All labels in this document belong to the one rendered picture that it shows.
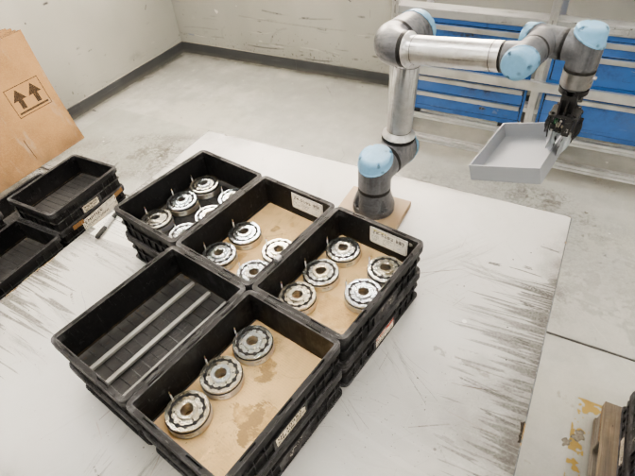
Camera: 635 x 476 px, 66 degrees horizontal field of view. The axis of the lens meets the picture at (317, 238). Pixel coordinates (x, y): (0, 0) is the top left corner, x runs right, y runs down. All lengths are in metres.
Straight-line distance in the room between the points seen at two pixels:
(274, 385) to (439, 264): 0.71
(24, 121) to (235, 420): 3.16
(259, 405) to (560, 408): 1.39
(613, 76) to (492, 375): 1.97
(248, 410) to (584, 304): 1.84
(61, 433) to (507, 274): 1.35
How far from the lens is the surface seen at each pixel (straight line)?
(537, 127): 1.70
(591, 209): 3.19
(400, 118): 1.68
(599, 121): 3.12
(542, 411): 2.24
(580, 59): 1.38
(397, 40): 1.43
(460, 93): 3.15
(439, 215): 1.82
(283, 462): 1.23
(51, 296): 1.84
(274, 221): 1.61
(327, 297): 1.37
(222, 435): 1.19
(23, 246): 2.66
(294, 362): 1.25
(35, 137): 4.04
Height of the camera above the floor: 1.88
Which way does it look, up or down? 43 degrees down
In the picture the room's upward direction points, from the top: 5 degrees counter-clockwise
